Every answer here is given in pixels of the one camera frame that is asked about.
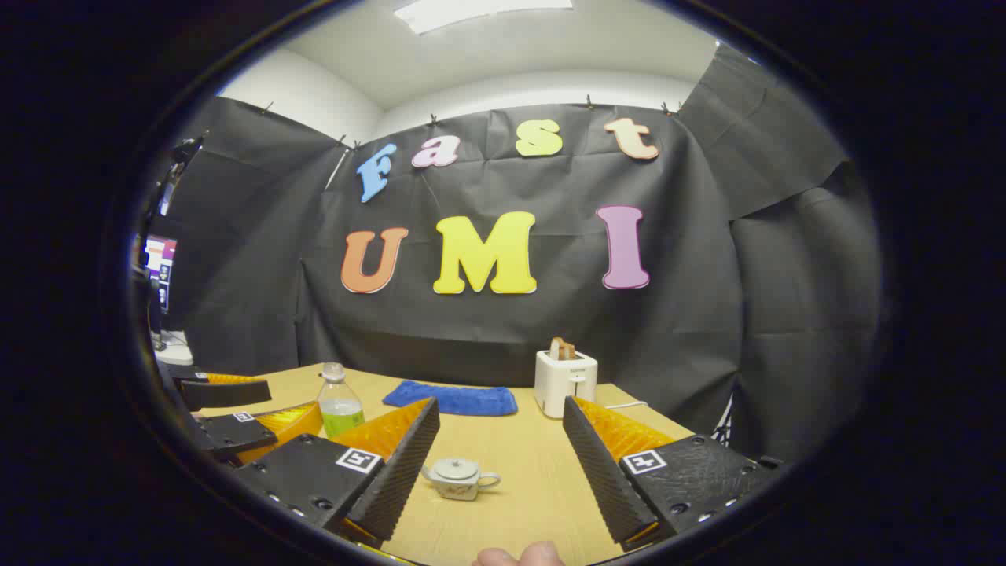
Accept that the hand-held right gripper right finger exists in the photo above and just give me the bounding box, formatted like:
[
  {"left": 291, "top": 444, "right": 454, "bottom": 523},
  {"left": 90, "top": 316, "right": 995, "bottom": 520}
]
[{"left": 562, "top": 395, "right": 775, "bottom": 553}]

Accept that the blue folded towel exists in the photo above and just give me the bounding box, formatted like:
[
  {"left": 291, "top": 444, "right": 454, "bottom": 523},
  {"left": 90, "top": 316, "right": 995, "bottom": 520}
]
[{"left": 382, "top": 380, "right": 520, "bottom": 417}]

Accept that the ceiling light panel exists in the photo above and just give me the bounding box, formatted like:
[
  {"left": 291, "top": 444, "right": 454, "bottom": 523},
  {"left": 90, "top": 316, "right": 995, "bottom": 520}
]
[{"left": 393, "top": 0, "right": 575, "bottom": 35}]

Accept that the white side table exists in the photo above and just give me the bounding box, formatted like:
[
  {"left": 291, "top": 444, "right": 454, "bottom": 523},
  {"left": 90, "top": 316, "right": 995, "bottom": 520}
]
[{"left": 153, "top": 330, "right": 193, "bottom": 366}]

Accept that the white toaster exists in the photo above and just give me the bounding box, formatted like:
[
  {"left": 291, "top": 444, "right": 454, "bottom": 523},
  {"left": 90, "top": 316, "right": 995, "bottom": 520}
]
[{"left": 534, "top": 349, "right": 598, "bottom": 419}]

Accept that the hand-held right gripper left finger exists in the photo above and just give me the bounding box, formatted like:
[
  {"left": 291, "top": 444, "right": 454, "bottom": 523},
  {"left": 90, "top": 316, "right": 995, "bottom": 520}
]
[{"left": 233, "top": 397, "right": 441, "bottom": 551}]

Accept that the green label water bottle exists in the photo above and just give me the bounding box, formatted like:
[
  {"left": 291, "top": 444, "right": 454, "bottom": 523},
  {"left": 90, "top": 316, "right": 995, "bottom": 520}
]
[{"left": 317, "top": 362, "right": 365, "bottom": 439}]

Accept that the white ceramic teacup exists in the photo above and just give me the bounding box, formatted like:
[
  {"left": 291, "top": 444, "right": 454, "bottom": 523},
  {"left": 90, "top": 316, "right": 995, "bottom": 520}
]
[{"left": 421, "top": 458, "right": 502, "bottom": 502}]

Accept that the computer monitor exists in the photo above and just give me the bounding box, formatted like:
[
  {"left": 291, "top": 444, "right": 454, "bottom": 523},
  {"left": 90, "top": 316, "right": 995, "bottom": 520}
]
[{"left": 144, "top": 234, "right": 178, "bottom": 314}]

